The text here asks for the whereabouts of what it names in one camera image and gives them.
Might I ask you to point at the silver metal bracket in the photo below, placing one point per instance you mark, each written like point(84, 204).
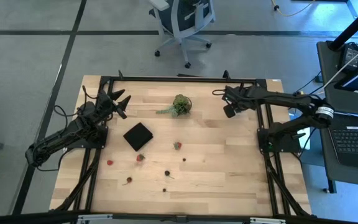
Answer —
point(267, 221)
point(95, 217)

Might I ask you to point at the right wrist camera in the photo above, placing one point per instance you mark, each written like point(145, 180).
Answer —
point(229, 111)

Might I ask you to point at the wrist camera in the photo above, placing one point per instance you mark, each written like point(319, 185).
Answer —
point(122, 114)
point(229, 111)

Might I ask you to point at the potted green succulent plant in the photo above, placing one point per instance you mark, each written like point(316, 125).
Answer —
point(181, 105)

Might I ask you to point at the dark cherry with stem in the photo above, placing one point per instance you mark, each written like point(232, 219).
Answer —
point(167, 173)

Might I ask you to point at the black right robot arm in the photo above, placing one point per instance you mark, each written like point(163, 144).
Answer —
point(291, 99)

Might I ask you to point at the red strawberry with leaves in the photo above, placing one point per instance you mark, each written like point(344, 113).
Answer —
point(177, 145)
point(140, 157)

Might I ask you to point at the white-framed office chair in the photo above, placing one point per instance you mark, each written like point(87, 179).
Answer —
point(182, 18)

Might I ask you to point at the dark grey desk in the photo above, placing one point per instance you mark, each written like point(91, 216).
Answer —
point(337, 99)

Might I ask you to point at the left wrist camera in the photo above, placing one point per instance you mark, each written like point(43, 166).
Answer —
point(122, 114)

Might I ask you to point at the black pole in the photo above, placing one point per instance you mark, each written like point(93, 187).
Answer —
point(353, 26)

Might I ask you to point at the yellow power plug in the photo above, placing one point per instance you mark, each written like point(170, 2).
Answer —
point(300, 92)

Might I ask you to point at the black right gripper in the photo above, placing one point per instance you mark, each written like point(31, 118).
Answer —
point(241, 98)

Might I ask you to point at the black power adapter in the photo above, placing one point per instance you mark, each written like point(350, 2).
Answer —
point(351, 54)

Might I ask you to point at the red raspberry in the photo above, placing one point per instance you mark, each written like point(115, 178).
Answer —
point(109, 162)

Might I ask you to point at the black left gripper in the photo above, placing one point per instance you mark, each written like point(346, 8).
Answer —
point(107, 104)

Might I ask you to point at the black overhead crossbar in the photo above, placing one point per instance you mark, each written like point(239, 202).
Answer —
point(26, 219)

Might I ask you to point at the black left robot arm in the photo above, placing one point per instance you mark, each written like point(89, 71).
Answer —
point(57, 137)

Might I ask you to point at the black computer keyboard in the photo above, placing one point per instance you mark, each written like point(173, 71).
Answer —
point(356, 146)

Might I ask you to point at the red cherry with stem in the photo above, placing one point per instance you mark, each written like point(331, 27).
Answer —
point(129, 180)

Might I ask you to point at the black square box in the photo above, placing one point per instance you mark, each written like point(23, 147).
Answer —
point(138, 137)

